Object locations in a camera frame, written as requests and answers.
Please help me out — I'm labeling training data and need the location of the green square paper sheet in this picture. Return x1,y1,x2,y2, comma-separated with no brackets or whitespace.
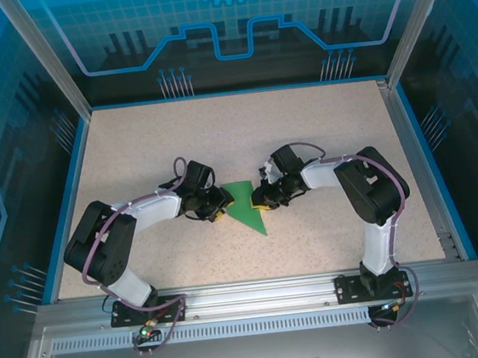
220,179,268,240

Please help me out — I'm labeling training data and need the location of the blue printed rear panel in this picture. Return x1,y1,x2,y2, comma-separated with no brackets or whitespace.
14,0,447,115

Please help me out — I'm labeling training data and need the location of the metal tray surface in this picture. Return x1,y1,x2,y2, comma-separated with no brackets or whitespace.
6,281,478,358

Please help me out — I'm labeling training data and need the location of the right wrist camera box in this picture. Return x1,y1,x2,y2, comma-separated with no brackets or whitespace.
257,160,282,185

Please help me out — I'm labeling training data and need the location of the aluminium mounting rail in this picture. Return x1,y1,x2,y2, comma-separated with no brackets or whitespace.
36,255,478,338

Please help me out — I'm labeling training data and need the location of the slotted grey cable duct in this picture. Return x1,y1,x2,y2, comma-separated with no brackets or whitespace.
49,306,373,355

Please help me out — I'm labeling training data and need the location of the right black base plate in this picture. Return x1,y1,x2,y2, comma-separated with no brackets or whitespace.
333,267,414,305

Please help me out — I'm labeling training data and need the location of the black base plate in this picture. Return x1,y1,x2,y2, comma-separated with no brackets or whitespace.
333,267,414,305
108,293,189,329

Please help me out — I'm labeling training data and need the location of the aluminium side rail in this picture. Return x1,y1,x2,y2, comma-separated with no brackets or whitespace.
376,72,462,265

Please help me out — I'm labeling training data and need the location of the lit cable connector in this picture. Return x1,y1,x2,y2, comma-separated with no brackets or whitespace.
378,297,407,315
137,317,161,341

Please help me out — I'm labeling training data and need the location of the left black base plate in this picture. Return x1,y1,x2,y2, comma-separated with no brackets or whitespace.
108,293,189,329

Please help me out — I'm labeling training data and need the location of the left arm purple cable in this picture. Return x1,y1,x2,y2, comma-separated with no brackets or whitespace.
69,156,209,358

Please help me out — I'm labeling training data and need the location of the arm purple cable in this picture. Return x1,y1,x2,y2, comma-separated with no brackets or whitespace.
69,156,209,358
284,129,426,336

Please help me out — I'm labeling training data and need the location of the thin black wire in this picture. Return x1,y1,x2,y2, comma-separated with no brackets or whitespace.
100,292,122,316

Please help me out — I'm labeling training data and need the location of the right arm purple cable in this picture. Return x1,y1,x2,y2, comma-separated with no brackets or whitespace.
284,129,426,336

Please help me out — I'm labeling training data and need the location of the left aluminium corner post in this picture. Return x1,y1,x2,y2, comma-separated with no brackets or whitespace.
0,0,93,128

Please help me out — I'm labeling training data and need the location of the aluminium corner post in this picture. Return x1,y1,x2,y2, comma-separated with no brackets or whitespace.
0,0,93,128
378,0,471,90

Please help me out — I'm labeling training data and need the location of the right aluminium corner post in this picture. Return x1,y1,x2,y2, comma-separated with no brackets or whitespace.
378,0,471,90

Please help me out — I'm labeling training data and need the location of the blue table border frame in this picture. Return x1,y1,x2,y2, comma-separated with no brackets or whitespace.
21,66,478,305

